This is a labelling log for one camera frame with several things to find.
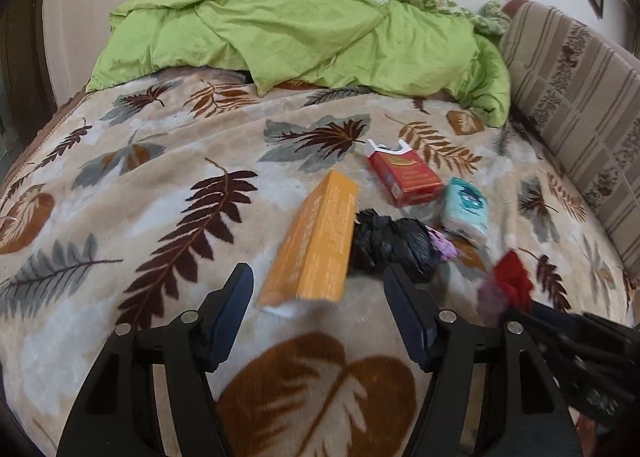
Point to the pink brown sofa armrest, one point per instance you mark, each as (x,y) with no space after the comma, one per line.
(515,9)

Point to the red colourful wrapper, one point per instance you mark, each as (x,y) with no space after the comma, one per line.
(512,277)

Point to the light blue tissue pack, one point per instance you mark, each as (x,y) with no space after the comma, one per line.
(465,209)

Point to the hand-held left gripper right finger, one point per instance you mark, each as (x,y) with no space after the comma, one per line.
(405,317)

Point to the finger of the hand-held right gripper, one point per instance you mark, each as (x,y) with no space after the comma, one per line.
(555,319)
(570,352)

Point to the red cigarette box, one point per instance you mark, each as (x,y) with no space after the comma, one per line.
(405,179)

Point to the green duvet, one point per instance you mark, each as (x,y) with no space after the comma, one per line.
(275,22)

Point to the dark wooden furniture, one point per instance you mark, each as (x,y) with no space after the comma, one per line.
(20,62)

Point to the leaf printed blanket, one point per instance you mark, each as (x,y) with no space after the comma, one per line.
(150,162)

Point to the black plastic bag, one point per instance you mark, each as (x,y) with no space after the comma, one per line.
(390,242)

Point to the striped floral cushion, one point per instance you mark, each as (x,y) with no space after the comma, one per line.
(575,87)

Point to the orange cardboard box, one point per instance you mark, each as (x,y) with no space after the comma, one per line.
(315,237)

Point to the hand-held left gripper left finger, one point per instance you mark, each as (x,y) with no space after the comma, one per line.
(230,317)

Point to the purple wrapper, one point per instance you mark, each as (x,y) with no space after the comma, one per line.
(446,244)

